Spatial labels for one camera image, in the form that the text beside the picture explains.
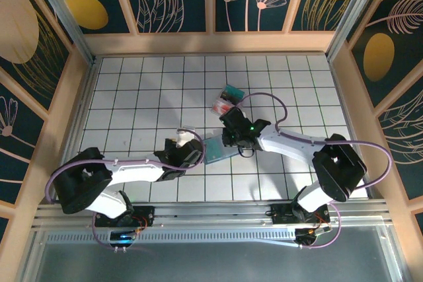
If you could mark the grey metal panel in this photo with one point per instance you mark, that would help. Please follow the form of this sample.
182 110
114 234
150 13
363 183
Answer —
211 262

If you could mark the clear acrylic card box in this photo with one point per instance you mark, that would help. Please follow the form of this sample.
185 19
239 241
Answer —
228 100

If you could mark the teal card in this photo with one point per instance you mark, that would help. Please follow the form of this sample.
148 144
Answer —
234 91

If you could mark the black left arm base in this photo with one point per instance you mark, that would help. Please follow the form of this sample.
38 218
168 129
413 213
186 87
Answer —
145 214

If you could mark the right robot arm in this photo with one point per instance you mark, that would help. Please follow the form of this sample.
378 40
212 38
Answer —
284 145

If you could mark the aluminium corner post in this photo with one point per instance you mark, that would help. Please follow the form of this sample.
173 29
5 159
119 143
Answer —
353 11
66 18

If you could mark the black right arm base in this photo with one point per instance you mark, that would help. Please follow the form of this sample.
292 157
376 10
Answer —
281 212

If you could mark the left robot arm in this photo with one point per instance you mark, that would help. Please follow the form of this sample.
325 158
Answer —
132 171

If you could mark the small control board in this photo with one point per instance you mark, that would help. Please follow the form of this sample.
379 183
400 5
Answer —
122 236
310 234

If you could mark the aluminium side rail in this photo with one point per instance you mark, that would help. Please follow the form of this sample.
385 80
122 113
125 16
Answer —
77 123
353 123

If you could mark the aluminium mounting rail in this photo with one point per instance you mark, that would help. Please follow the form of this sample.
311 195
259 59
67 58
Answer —
211 211

